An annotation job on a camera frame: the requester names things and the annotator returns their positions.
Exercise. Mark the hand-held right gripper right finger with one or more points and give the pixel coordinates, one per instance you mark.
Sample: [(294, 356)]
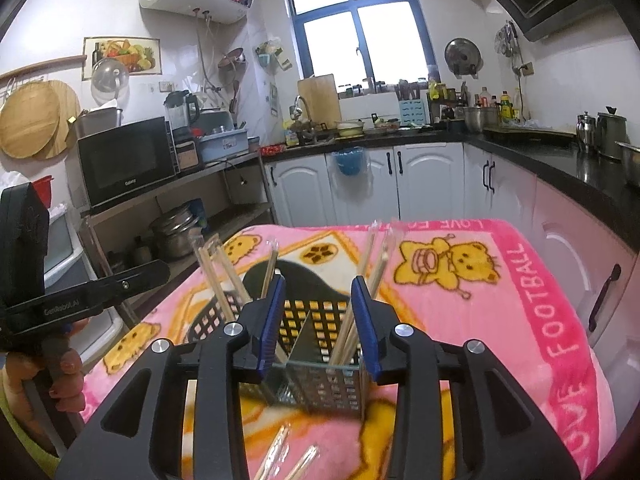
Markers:
[(362, 320)]

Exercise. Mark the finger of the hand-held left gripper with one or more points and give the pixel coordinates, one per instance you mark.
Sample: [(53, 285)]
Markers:
[(140, 277)]

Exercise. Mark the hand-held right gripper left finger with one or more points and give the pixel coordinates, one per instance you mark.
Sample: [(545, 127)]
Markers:
[(270, 310)]

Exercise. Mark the pile of wooden chopsticks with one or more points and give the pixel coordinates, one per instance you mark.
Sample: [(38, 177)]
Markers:
[(377, 272)]

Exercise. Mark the dark plastic utensil holder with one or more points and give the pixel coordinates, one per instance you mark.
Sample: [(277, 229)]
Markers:
[(325, 390)]

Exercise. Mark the person's left forearm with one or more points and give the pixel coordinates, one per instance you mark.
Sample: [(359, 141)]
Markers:
[(20, 430)]

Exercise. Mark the hanging metal utensils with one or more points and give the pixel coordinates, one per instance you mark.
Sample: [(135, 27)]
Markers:
[(507, 40)]

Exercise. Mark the person's left hand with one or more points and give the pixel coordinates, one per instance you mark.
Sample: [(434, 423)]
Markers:
[(65, 385)]

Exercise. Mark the white plastic drawer unit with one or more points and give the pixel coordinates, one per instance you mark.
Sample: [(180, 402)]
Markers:
[(65, 260)]

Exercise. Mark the stacked steel pots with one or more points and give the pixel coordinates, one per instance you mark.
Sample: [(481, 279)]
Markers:
[(175, 235)]

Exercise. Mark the red plastic basin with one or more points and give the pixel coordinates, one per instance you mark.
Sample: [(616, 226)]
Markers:
[(44, 190)]

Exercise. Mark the metal shelf rack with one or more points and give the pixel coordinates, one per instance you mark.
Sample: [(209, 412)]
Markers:
[(220, 220)]

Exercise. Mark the black microwave oven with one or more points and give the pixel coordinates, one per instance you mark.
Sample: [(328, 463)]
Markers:
[(125, 165)]

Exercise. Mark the pink printed blanket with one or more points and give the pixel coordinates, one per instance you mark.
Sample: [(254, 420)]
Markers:
[(500, 310)]

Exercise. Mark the round bamboo tray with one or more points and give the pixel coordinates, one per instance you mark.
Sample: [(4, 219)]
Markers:
[(27, 120), (70, 115)]

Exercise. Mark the steel container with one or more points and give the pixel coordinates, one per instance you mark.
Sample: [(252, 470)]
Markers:
[(97, 122)]

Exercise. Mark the white kitchen cabinets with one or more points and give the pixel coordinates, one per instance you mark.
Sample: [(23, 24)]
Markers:
[(435, 180)]

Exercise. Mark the blue hanging bin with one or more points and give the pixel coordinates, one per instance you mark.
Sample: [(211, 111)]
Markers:
[(348, 162)]

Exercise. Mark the blue dish rack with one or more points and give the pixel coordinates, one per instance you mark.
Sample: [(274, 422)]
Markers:
[(222, 140)]

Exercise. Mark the black blender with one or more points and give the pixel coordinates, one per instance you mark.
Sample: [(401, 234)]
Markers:
[(180, 110)]

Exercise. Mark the glass pot lid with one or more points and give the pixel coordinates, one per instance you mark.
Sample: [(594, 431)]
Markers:
[(109, 77)]

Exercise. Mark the steel faucet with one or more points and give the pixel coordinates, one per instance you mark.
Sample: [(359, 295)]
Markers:
[(299, 107)]

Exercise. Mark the blue knife block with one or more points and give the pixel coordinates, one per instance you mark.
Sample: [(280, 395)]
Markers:
[(412, 110)]

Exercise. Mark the wooden cutting board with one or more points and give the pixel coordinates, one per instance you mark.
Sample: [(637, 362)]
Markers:
[(319, 97)]

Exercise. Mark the fruit picture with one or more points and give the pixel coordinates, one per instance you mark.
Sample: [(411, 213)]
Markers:
[(125, 55)]

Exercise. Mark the steel pot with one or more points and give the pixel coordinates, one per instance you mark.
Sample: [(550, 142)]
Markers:
[(480, 119)]

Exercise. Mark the hanging copper pan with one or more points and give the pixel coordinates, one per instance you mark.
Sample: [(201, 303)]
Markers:
[(232, 62)]

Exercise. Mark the metal pan lid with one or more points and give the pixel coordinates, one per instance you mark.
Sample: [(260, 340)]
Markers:
[(462, 57)]

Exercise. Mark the small steel kettle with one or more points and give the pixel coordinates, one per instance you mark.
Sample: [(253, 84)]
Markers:
[(586, 132)]

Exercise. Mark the dark framed window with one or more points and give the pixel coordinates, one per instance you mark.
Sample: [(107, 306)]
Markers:
[(360, 25)]

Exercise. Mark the large steel kettle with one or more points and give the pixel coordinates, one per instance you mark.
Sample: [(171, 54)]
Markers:
[(611, 135)]

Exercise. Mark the wall socket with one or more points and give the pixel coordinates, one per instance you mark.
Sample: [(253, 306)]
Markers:
[(526, 69)]

